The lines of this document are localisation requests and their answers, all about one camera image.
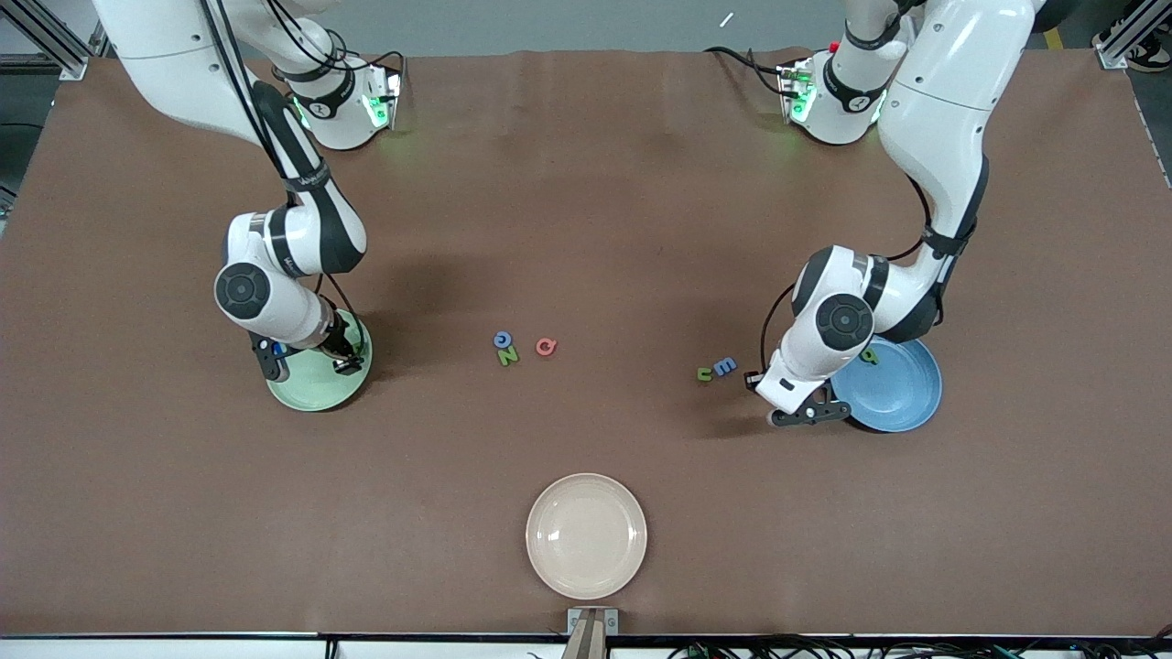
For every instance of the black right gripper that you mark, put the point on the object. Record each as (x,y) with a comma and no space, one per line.
(338,343)

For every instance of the blue lowercase letter m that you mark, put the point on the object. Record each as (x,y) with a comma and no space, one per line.
(724,367)

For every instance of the green lowercase letter b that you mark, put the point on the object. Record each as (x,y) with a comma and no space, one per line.
(870,359)

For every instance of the green letter N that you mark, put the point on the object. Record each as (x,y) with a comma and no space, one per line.
(506,355)

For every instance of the pink letter Q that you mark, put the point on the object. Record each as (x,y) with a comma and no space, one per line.
(538,346)

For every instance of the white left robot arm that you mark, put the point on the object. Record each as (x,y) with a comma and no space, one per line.
(943,101)

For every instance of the right arm base connector panel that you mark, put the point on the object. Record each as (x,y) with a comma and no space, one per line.
(392,101)

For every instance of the left arm base connector panel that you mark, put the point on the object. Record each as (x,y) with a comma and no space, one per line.
(786,87)

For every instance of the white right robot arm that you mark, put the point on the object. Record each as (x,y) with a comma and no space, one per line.
(183,55)

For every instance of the light green plate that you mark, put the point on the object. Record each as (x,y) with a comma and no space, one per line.
(316,389)

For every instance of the blue plate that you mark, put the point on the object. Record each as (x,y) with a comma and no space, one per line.
(897,394)

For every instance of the brown table mat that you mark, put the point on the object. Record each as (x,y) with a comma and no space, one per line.
(586,229)

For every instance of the beige plate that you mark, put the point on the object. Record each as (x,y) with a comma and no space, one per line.
(586,535)

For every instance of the yellow floor tape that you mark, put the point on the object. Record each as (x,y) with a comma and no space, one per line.
(1053,37)

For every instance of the black and white shoe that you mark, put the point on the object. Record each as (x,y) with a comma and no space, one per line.
(1149,53)

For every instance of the grey metal camera bracket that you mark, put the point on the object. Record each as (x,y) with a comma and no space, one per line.
(575,622)

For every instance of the white table edge rail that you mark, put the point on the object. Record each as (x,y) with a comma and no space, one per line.
(183,650)

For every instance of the aluminium frame profile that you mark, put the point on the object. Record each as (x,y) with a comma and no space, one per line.
(73,66)
(1112,57)

